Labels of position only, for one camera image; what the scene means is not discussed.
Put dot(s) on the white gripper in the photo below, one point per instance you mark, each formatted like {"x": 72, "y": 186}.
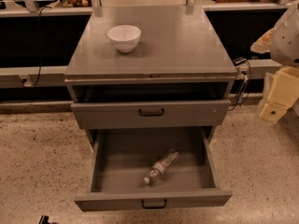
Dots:
{"x": 286, "y": 42}

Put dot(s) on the clear plastic water bottle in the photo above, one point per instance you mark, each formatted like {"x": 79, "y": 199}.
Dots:
{"x": 161, "y": 166}

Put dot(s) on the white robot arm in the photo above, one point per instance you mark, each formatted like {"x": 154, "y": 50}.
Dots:
{"x": 282, "y": 41}

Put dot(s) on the grey drawer cabinet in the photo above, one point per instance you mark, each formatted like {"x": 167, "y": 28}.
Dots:
{"x": 179, "y": 57}

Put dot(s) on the open grey middle drawer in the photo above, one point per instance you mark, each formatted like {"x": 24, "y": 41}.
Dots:
{"x": 121, "y": 158}

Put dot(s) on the small black box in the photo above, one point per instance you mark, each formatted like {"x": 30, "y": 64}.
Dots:
{"x": 239, "y": 60}

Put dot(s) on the white ceramic bowl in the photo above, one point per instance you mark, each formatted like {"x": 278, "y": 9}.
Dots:
{"x": 124, "y": 38}

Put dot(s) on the black object floor bottom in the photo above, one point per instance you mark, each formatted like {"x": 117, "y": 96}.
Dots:
{"x": 44, "y": 220}

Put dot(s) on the black drawer handle upper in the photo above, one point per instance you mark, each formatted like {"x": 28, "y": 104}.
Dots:
{"x": 145, "y": 113}

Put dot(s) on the black drawer handle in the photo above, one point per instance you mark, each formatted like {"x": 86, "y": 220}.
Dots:
{"x": 154, "y": 204}
{"x": 145, "y": 113}

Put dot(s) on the black drawer handle lower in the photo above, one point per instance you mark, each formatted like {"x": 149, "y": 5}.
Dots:
{"x": 154, "y": 204}

